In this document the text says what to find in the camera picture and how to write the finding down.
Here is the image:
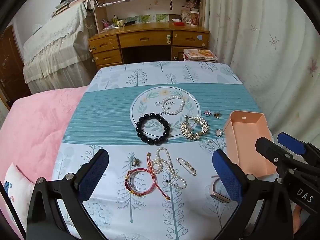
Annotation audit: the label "small dark flower brooch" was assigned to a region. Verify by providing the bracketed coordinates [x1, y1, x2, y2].
[128, 152, 141, 167]

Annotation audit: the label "white lace cover cloth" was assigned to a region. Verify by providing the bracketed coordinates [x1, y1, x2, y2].
[22, 0, 98, 94]

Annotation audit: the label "tree print bedsheet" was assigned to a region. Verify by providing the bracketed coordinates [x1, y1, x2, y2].
[51, 61, 278, 240]

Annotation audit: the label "brown wooden door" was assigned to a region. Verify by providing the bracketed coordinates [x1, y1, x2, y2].
[0, 25, 32, 110]

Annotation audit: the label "row of green picture cards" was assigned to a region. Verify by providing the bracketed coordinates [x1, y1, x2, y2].
[125, 14, 169, 23]

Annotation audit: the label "red string bracelet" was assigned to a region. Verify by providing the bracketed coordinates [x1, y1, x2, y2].
[125, 152, 172, 202]

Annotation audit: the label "white floral pillow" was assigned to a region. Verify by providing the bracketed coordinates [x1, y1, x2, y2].
[4, 162, 35, 233]

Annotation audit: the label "white floral curtain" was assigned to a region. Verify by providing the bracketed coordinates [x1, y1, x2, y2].
[204, 0, 320, 140]

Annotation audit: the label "stack of magazines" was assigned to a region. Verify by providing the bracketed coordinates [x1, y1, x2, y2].
[182, 49, 218, 62]

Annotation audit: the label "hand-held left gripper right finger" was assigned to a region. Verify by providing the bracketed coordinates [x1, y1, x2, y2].
[212, 149, 293, 240]

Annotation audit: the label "black bead bracelet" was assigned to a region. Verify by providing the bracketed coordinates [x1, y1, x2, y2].
[136, 113, 171, 145]

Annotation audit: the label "peach jewelry box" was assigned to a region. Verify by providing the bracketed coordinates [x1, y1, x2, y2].
[223, 110, 278, 177]

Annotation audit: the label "white pearl bracelet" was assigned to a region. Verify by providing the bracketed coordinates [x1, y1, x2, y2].
[161, 96, 185, 115]

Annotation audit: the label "floral storage canisters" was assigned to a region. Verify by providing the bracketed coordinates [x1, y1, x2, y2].
[181, 7, 200, 27]

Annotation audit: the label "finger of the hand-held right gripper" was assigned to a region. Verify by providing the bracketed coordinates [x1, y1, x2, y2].
[278, 132, 320, 161]
[255, 137, 308, 173]

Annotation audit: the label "wooden desk bookshelf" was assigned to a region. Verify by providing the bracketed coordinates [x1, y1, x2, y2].
[89, 0, 207, 30]

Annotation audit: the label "pink blanket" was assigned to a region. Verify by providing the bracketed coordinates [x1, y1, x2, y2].
[0, 86, 89, 230]

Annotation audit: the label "silver safety pin brooch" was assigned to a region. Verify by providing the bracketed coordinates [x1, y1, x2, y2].
[176, 157, 197, 176]

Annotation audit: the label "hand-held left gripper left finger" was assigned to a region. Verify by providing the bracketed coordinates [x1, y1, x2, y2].
[26, 149, 110, 240]

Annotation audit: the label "wooden desk with drawers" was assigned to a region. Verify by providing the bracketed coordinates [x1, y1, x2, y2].
[88, 21, 210, 68]

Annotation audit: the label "pile of books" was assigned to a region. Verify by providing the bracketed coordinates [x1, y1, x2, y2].
[51, 0, 88, 18]

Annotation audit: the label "white pearl necklace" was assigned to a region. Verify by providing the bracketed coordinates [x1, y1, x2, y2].
[150, 147, 187, 190]

